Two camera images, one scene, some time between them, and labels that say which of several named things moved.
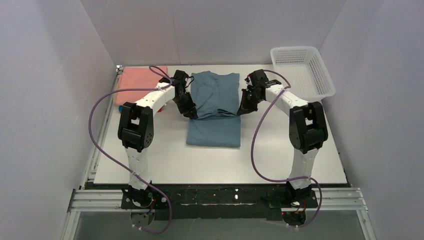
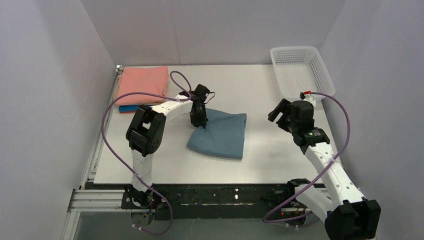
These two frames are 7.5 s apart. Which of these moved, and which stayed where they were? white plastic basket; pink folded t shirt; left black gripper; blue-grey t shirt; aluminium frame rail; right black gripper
Moved: right black gripper; blue-grey t shirt; left black gripper
Stayed: white plastic basket; aluminium frame rail; pink folded t shirt
